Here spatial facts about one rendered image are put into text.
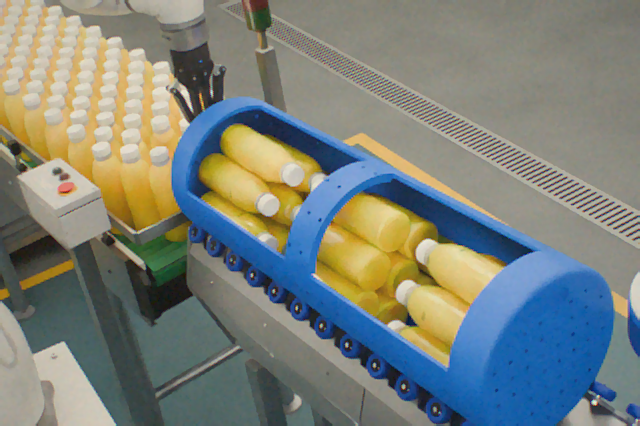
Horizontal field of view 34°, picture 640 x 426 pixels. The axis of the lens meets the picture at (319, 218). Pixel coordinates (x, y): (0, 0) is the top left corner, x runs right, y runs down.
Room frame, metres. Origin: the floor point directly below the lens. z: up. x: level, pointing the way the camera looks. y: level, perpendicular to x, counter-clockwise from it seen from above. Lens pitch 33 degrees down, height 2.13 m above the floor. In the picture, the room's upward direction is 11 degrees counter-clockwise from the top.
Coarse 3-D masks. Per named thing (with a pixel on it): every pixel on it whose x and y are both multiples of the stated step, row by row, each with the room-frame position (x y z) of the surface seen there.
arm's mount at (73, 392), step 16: (48, 352) 1.41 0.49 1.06; (64, 352) 1.40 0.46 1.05; (48, 368) 1.37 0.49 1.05; (64, 368) 1.36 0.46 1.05; (80, 368) 1.36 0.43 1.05; (64, 384) 1.33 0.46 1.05; (80, 384) 1.32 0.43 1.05; (64, 400) 1.29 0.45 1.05; (80, 400) 1.28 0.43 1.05; (96, 400) 1.28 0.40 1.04; (64, 416) 1.25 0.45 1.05; (80, 416) 1.25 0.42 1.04; (96, 416) 1.24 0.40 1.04
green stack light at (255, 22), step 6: (246, 12) 2.39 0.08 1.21; (252, 12) 2.38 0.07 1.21; (258, 12) 2.38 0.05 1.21; (264, 12) 2.38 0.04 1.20; (270, 12) 2.40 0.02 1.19; (246, 18) 2.39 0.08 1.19; (252, 18) 2.38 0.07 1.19; (258, 18) 2.38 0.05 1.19; (264, 18) 2.38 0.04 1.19; (270, 18) 2.40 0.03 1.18; (252, 24) 2.38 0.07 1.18; (258, 24) 2.37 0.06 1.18; (264, 24) 2.38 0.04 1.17; (270, 24) 2.39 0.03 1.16; (252, 30) 2.38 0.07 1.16; (258, 30) 2.38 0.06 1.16
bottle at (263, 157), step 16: (240, 128) 1.81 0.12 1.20; (224, 144) 1.80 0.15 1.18; (240, 144) 1.76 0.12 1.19; (256, 144) 1.74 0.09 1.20; (272, 144) 1.73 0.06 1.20; (240, 160) 1.75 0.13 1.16; (256, 160) 1.71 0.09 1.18; (272, 160) 1.69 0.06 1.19; (288, 160) 1.69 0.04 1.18; (272, 176) 1.67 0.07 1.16
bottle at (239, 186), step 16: (208, 160) 1.81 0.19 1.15; (224, 160) 1.79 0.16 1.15; (208, 176) 1.78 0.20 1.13; (224, 176) 1.74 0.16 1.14; (240, 176) 1.72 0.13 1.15; (256, 176) 1.72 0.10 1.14; (224, 192) 1.72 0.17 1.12; (240, 192) 1.68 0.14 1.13; (256, 192) 1.67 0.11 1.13; (240, 208) 1.69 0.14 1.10; (256, 208) 1.66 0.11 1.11
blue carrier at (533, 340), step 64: (192, 128) 1.82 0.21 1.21; (256, 128) 1.90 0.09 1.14; (192, 192) 1.81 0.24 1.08; (320, 192) 1.48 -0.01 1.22; (384, 192) 1.66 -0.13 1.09; (256, 256) 1.54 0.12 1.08; (512, 256) 1.37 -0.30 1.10; (512, 320) 1.09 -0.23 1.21; (576, 320) 1.15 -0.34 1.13; (448, 384) 1.11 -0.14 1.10; (512, 384) 1.09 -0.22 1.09; (576, 384) 1.15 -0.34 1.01
